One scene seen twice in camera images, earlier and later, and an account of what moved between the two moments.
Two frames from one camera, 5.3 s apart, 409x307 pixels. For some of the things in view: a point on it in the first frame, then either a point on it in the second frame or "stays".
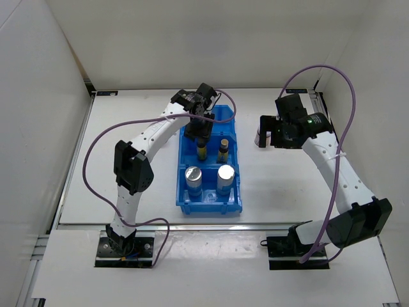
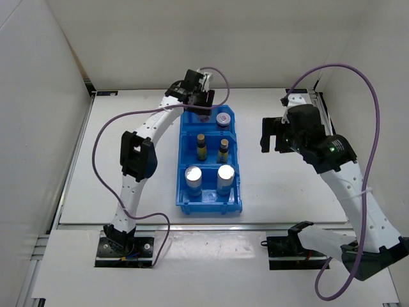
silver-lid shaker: [225, 181] stays
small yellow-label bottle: [202, 152] stays
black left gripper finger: [190, 132] to [199, 111]
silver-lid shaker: [193, 175] stays
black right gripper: [270, 123] stays
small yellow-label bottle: [222, 154] stays
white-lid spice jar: [257, 138] to [222, 121]
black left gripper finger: [206, 132] to [209, 99]
